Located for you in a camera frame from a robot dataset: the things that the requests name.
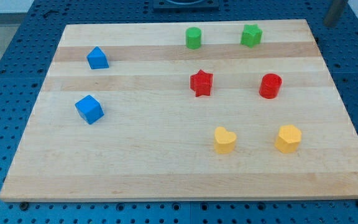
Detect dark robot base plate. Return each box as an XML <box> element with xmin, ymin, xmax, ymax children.
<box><xmin>152</xmin><ymin>0</ymin><xmax>219</xmax><ymax>11</ymax></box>

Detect wooden board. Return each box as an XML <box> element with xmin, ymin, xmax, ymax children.
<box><xmin>0</xmin><ymin>19</ymin><xmax>358</xmax><ymax>202</ymax></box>

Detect blue triangle block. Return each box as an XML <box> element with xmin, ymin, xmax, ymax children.
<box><xmin>86</xmin><ymin>47</ymin><xmax>109</xmax><ymax>70</ymax></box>

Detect yellow heart block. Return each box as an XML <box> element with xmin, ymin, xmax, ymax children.
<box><xmin>214</xmin><ymin>126</ymin><xmax>237</xmax><ymax>154</ymax></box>

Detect grey metal rod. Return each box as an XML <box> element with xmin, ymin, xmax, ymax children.
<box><xmin>323</xmin><ymin>0</ymin><xmax>349</xmax><ymax>27</ymax></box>

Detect blue cube block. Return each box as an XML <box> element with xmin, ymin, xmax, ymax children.
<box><xmin>75</xmin><ymin>95</ymin><xmax>104</xmax><ymax>124</ymax></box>

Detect red star block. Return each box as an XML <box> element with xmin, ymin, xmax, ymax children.
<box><xmin>190</xmin><ymin>70</ymin><xmax>213</xmax><ymax>97</ymax></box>

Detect red cylinder block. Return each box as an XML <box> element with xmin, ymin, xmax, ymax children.
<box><xmin>259</xmin><ymin>73</ymin><xmax>282</xmax><ymax>99</ymax></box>

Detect green star block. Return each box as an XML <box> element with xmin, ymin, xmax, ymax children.
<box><xmin>241</xmin><ymin>24</ymin><xmax>263</xmax><ymax>48</ymax></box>

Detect green cylinder block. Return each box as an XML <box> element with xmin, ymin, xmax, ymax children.
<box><xmin>185</xmin><ymin>27</ymin><xmax>202</xmax><ymax>49</ymax></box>

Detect yellow hexagon block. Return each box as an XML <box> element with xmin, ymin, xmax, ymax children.
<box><xmin>274</xmin><ymin>124</ymin><xmax>302</xmax><ymax>154</ymax></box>

